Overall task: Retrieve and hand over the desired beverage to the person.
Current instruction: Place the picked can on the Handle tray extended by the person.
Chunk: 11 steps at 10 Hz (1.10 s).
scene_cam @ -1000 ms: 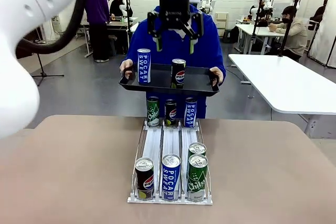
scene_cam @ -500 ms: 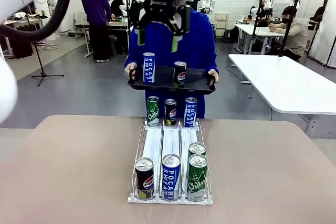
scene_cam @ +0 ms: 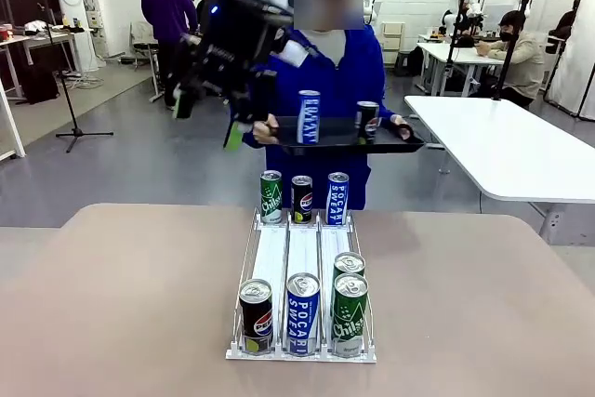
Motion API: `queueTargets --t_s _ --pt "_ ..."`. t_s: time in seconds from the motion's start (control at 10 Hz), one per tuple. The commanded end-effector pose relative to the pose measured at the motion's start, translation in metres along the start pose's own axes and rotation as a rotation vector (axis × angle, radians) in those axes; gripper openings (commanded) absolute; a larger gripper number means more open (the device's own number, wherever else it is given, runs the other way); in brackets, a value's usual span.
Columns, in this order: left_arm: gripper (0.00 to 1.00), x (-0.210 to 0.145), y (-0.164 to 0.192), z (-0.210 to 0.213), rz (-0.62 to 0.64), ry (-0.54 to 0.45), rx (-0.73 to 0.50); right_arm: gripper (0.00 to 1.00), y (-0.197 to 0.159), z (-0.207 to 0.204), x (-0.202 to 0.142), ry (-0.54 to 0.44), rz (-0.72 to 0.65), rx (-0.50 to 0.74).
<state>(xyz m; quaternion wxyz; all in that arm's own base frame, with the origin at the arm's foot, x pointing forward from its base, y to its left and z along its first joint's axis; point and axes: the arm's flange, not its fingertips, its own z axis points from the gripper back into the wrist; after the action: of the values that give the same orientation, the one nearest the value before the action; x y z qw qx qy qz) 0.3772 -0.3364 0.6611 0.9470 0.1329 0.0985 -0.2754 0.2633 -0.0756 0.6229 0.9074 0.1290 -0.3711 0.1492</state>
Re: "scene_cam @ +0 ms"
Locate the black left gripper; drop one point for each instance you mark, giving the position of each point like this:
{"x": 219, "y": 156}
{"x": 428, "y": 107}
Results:
{"x": 237, "y": 43}

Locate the masked person in beige jacket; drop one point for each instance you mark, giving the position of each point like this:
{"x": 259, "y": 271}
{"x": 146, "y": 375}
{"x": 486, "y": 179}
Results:
{"x": 525, "y": 62}

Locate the black chair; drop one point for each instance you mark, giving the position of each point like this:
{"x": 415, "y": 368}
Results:
{"x": 409, "y": 62}

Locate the black case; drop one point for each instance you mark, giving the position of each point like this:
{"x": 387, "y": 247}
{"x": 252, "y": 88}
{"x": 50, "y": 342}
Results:
{"x": 39, "y": 85}

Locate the blue Pocari Sweat can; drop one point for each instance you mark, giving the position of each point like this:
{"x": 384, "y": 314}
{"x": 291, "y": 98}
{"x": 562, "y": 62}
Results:
{"x": 303, "y": 318}
{"x": 308, "y": 118}
{"x": 338, "y": 199}

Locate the red object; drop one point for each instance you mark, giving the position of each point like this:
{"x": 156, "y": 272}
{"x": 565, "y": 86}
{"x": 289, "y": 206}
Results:
{"x": 4, "y": 34}

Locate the person's right hand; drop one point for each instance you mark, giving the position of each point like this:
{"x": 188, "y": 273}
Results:
{"x": 266, "y": 132}

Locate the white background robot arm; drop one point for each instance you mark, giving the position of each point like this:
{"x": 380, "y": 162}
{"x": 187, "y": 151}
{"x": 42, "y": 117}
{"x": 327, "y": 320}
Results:
{"x": 370, "y": 2}
{"x": 474, "y": 9}

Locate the person's left forearm blue sleeve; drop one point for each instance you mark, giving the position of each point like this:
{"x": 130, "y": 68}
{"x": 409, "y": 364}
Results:
{"x": 389, "y": 113}

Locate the large white table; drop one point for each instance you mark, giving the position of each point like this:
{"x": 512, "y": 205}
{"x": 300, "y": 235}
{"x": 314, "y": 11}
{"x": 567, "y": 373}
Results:
{"x": 502, "y": 150}

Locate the white fabric partition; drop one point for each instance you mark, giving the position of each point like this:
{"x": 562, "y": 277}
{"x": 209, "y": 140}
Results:
{"x": 581, "y": 67}

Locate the black microphone stand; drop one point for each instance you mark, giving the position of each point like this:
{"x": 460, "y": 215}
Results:
{"x": 76, "y": 132}

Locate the clear acrylic can rack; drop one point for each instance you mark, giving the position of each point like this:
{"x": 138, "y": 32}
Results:
{"x": 303, "y": 248}

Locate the person in purple hoodie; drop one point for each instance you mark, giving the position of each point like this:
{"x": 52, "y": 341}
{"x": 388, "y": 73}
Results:
{"x": 165, "y": 11}

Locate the person in blue hoodie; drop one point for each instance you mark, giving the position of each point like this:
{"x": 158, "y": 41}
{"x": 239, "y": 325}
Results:
{"x": 344, "y": 81}

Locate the green Chilsung cider can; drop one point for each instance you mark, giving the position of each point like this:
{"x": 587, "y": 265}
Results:
{"x": 349, "y": 263}
{"x": 271, "y": 197}
{"x": 349, "y": 318}

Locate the person's left hand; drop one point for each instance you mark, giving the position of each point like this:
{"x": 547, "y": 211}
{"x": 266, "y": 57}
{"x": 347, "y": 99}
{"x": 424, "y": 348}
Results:
{"x": 403, "y": 128}

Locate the white rear desk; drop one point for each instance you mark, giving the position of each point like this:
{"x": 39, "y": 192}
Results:
{"x": 460, "y": 55}

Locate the person in dark clothes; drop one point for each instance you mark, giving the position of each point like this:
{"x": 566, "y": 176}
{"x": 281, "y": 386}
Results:
{"x": 564, "y": 25}

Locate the white side table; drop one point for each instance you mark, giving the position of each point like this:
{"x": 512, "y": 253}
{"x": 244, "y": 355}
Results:
{"x": 56, "y": 36}

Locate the black serving tray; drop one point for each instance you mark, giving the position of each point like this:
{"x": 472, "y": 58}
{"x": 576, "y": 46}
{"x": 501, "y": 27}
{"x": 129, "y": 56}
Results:
{"x": 337, "y": 129}

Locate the white drawer unit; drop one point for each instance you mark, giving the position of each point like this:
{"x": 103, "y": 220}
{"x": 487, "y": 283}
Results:
{"x": 392, "y": 36}

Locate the black Pepsi can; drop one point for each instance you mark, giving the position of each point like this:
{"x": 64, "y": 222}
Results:
{"x": 367, "y": 123}
{"x": 302, "y": 199}
{"x": 255, "y": 318}

